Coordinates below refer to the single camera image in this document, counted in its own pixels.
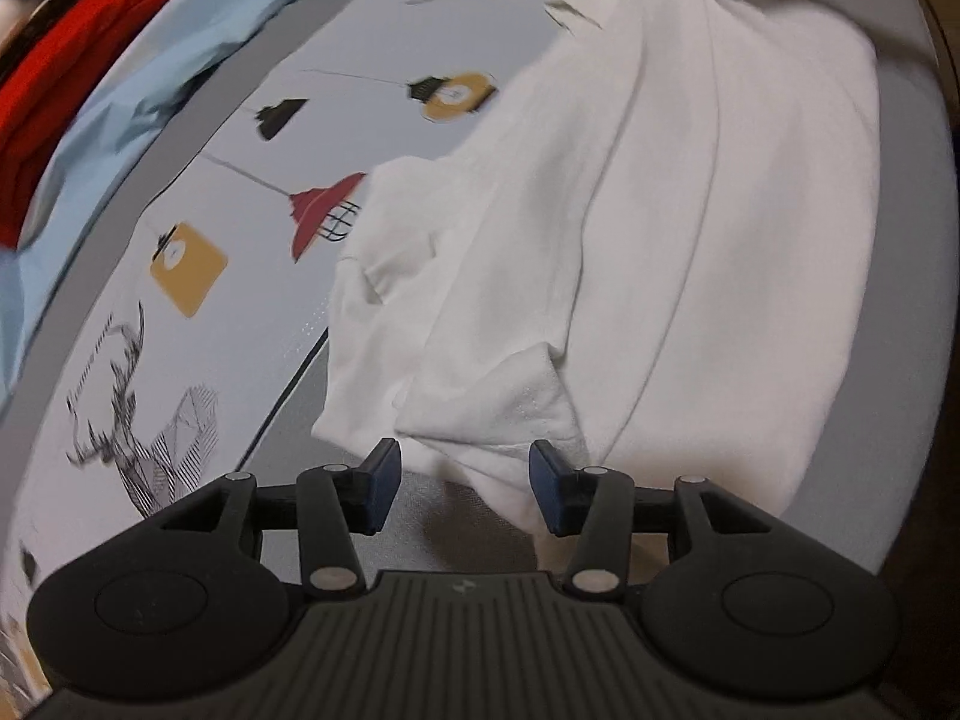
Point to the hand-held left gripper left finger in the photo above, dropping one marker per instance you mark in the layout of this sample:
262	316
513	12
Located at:
384	481

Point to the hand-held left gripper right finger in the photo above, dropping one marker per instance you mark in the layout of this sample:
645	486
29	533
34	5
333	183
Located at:
545	489

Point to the white shirt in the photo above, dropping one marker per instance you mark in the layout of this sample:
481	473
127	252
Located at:
637	202

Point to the grey printed table mat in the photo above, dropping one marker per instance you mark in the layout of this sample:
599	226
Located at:
225	360

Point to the light blue cloth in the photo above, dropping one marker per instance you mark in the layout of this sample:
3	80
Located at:
135	90

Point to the red cloth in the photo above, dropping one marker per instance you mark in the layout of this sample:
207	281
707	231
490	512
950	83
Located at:
67	52

